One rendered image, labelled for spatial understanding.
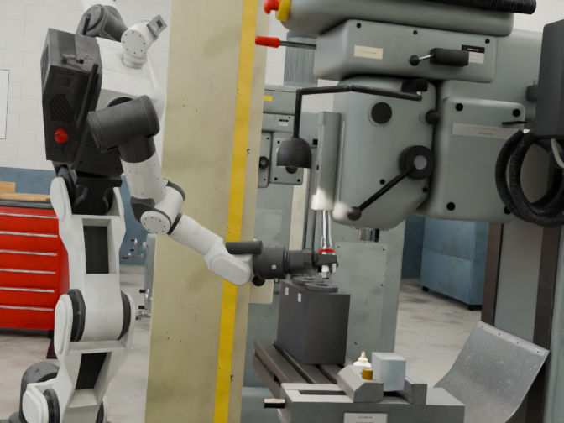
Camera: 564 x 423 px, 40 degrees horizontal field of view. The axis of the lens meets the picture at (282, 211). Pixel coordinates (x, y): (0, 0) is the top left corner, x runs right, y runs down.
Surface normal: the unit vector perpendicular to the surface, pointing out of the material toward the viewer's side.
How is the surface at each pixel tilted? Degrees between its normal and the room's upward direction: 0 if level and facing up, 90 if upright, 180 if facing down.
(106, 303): 60
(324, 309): 90
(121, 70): 35
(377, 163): 90
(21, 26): 90
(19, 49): 90
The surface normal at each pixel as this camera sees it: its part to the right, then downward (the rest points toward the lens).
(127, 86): 0.44, -0.17
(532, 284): -0.97, -0.06
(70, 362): 0.50, 0.36
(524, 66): 0.22, 0.07
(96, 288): 0.51, -0.40
